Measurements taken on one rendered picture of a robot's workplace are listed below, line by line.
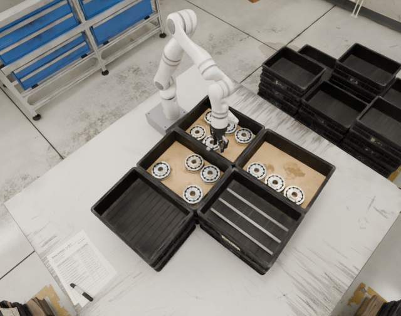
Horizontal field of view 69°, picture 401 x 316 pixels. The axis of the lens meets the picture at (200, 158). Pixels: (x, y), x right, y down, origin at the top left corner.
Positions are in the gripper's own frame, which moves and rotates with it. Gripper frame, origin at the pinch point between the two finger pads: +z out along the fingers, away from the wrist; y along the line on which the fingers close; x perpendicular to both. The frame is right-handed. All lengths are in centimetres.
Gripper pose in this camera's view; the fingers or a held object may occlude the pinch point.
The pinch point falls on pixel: (218, 146)
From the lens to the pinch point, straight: 139.0
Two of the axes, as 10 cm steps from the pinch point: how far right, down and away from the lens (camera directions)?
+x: 8.9, -3.4, 3.1
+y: 4.6, 6.4, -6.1
